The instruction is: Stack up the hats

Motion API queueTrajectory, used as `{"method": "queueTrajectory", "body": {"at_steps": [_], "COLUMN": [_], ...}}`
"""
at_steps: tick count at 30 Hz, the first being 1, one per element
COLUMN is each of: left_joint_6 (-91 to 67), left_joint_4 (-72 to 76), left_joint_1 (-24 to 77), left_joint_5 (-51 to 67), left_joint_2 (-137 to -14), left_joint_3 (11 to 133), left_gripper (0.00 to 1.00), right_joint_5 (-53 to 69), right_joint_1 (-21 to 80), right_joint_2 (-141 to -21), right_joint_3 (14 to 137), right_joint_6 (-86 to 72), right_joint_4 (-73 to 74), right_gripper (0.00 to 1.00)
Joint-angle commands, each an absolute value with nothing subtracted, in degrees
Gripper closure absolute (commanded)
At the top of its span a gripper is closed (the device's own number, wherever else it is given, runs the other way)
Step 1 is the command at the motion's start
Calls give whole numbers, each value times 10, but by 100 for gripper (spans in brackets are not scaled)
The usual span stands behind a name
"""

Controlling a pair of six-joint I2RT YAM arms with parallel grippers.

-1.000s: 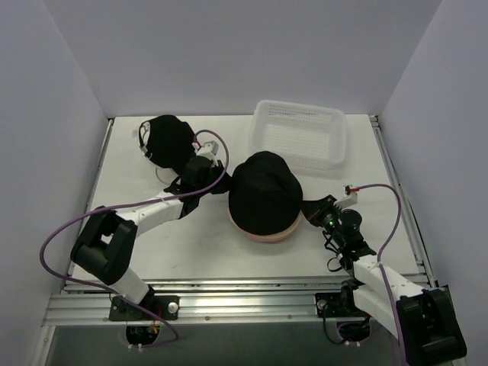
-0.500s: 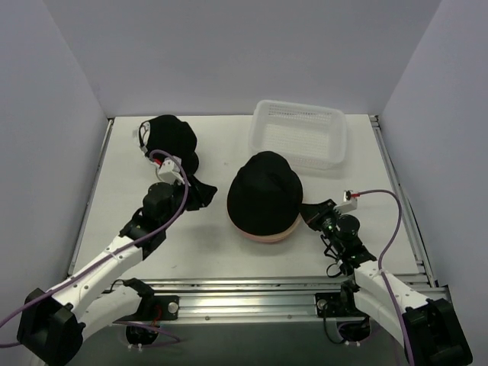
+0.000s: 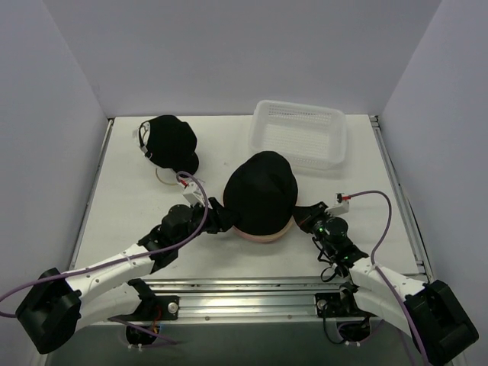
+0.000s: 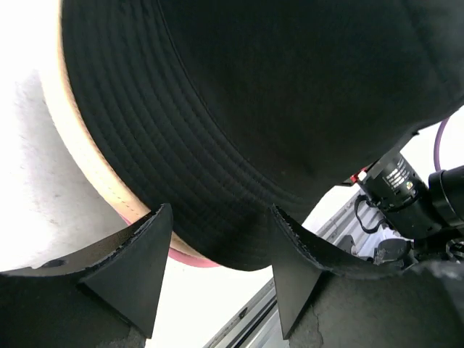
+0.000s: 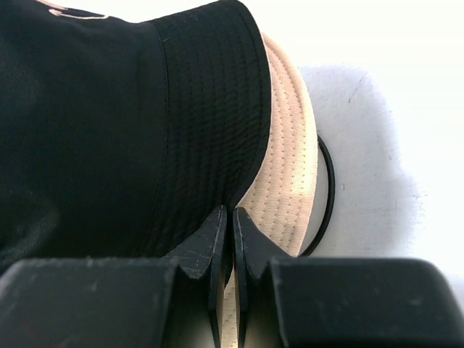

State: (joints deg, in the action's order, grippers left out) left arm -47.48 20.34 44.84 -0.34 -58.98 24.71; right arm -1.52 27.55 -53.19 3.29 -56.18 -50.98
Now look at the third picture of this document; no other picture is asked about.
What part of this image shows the beige bucket hat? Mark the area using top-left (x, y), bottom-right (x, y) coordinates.
top-left (233, 218), bottom-right (294, 243)

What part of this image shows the black hat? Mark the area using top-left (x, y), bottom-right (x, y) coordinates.
top-left (223, 151), bottom-right (298, 236)

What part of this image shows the gold wire hat stand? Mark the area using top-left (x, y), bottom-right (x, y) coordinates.
top-left (155, 168), bottom-right (179, 186)

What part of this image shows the black baseball cap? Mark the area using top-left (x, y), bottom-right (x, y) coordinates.
top-left (140, 115), bottom-right (199, 175)

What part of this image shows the white baseball cap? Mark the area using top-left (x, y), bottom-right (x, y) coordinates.
top-left (133, 121), bottom-right (152, 159)

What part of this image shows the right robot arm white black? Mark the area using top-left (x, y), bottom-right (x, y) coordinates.
top-left (293, 202), bottom-right (479, 365)

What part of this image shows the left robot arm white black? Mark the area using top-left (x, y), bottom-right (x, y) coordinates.
top-left (15, 197), bottom-right (239, 355)

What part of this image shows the white plastic basket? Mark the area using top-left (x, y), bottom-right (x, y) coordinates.
top-left (249, 100), bottom-right (347, 170)

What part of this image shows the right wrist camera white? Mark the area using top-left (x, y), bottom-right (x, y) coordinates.
top-left (326, 193), bottom-right (350, 217)

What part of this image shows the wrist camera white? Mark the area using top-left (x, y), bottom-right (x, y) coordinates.
top-left (182, 182), bottom-right (205, 206)
top-left (326, 193), bottom-right (350, 217)

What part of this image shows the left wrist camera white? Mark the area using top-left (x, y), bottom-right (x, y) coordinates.
top-left (182, 182), bottom-right (205, 206)

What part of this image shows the aluminium rail frame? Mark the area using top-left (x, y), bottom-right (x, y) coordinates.
top-left (36, 276), bottom-right (454, 329)

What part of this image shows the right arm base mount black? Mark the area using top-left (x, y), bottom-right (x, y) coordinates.
top-left (314, 292), bottom-right (367, 318)

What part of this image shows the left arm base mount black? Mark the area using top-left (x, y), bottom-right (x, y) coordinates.
top-left (123, 294), bottom-right (180, 322)

